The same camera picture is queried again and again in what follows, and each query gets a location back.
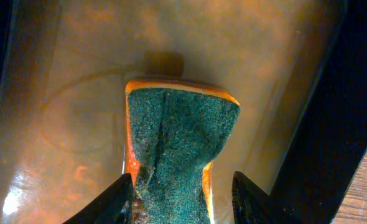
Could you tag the orange green scrub sponge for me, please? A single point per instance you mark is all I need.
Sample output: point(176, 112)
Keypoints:
point(175, 130)

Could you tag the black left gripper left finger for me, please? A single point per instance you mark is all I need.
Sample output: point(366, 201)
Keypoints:
point(113, 206)

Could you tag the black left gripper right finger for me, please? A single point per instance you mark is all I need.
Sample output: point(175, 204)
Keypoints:
point(251, 205)

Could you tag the black rectangular water tray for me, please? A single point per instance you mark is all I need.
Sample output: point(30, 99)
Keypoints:
point(298, 69)

